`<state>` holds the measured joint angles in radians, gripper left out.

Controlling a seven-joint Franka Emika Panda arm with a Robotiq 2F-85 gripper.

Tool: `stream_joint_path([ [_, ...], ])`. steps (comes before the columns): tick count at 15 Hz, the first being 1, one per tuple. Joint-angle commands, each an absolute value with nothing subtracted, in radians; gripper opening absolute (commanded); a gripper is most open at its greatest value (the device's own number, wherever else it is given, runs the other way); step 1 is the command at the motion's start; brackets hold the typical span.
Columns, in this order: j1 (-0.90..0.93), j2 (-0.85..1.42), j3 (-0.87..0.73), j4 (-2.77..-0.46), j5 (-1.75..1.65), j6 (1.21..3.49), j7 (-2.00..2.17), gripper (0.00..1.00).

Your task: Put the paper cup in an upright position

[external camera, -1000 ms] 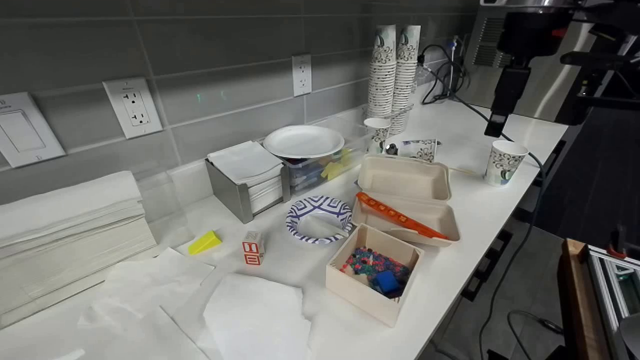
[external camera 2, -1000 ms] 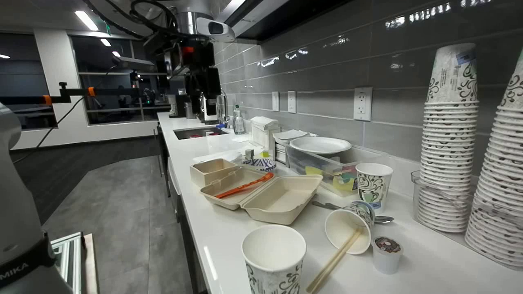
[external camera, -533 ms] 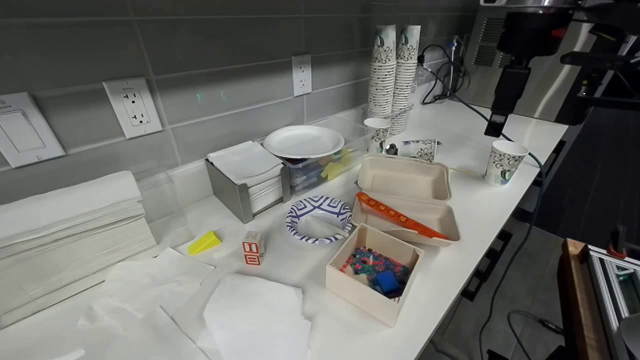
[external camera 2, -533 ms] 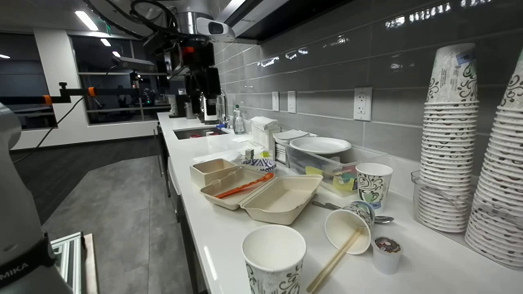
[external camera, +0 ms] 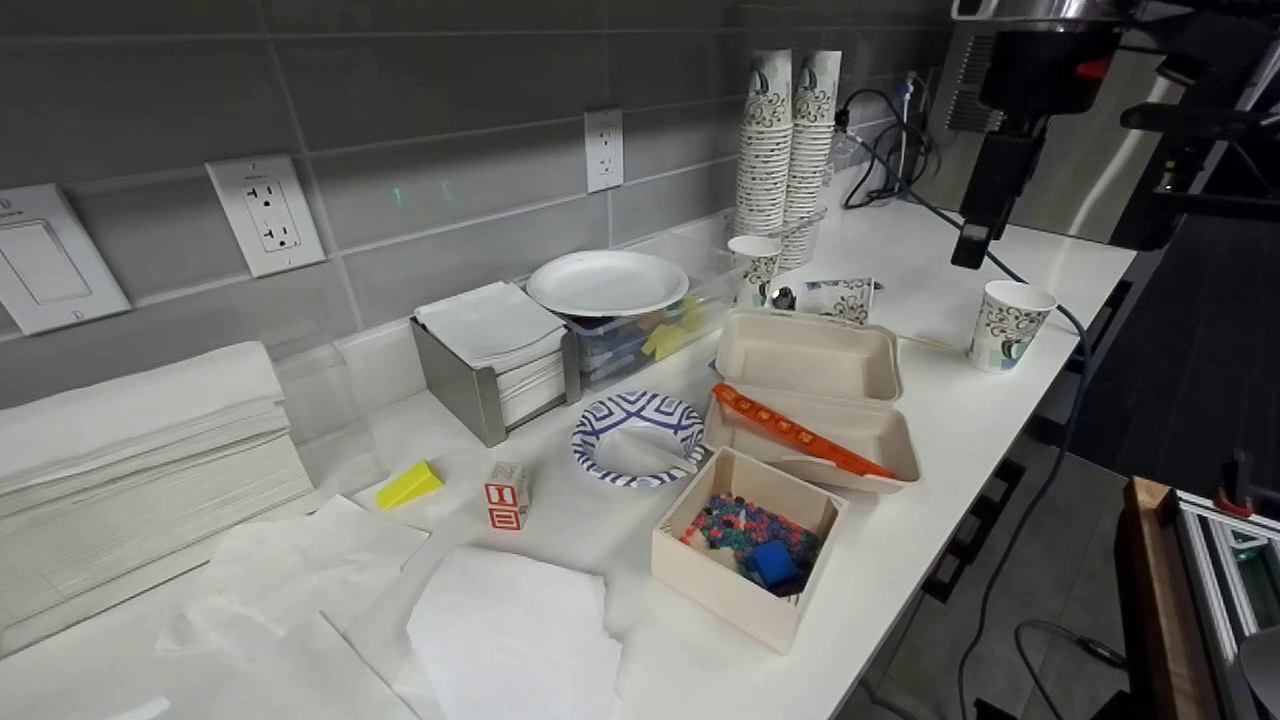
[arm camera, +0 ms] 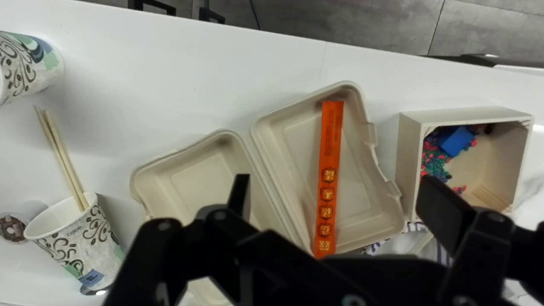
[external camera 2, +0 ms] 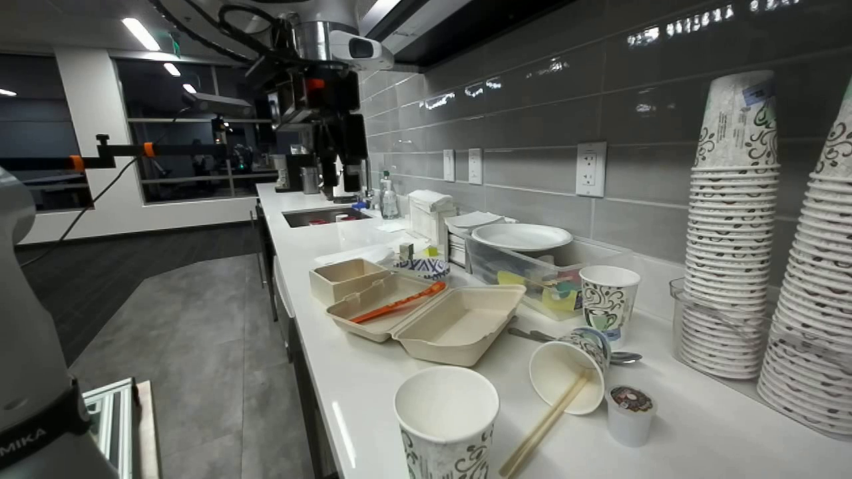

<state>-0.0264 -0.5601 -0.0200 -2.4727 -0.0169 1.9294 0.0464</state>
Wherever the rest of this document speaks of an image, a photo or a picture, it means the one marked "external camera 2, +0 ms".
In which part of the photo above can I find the small beige fibre box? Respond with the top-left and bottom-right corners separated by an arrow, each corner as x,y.
309,257 -> 391,306

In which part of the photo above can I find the ceiling light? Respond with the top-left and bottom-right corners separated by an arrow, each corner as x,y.
120,17 -> 162,53

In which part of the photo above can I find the metal spoon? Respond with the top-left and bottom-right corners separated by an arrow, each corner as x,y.
509,325 -> 644,367

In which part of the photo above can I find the stack of paper cups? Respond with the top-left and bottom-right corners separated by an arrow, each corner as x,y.
756,72 -> 852,441
679,69 -> 782,382

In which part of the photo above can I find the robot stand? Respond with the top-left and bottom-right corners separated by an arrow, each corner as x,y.
83,377 -> 162,479

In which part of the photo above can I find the wooden chopstick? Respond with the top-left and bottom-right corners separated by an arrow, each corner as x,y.
499,370 -> 590,477
503,374 -> 594,479

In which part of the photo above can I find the paper cup with swirl print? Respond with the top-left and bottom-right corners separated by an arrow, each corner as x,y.
393,365 -> 501,479
529,325 -> 612,417
578,265 -> 642,351

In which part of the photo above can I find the stack of white plates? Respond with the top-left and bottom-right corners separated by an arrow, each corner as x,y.
471,222 -> 574,254

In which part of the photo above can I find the clear soap bottle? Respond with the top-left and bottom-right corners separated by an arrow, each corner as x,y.
379,170 -> 401,221

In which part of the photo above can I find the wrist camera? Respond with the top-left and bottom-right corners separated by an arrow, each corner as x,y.
245,55 -> 304,131

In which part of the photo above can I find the camera on mount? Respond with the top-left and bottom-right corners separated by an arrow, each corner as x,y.
0,92 -> 255,172

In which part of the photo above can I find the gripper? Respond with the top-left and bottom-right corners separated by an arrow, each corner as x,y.
301,64 -> 369,194

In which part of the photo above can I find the beige clamshell takeout container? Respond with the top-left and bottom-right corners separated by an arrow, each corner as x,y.
324,271 -> 527,369

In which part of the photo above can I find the white napkin dispenser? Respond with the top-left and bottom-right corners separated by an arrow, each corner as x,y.
407,189 -> 460,245

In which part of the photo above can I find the white coffee pod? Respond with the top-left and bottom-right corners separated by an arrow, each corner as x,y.
604,384 -> 658,448

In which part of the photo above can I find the orange plastic utensil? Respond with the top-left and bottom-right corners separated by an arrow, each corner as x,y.
350,280 -> 447,325

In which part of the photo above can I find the window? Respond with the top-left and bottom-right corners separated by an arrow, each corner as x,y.
114,58 -> 282,205
0,53 -> 95,213

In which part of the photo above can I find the black cable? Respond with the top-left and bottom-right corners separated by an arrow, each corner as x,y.
19,108 -> 190,268

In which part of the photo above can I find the clear plastic bin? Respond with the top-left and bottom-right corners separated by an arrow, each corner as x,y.
465,232 -> 631,322

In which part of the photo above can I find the sink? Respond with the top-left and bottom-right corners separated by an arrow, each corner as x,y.
282,206 -> 373,230

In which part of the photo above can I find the heap of colourful packets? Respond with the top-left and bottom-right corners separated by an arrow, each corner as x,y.
496,266 -> 585,315

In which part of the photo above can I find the coffee machine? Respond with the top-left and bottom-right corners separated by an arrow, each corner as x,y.
272,149 -> 323,196

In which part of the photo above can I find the overhead cabinet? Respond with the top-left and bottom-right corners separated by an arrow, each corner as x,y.
358,0 -> 577,73

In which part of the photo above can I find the blue patterned paper bowl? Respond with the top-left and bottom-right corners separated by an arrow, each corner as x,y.
392,257 -> 452,282

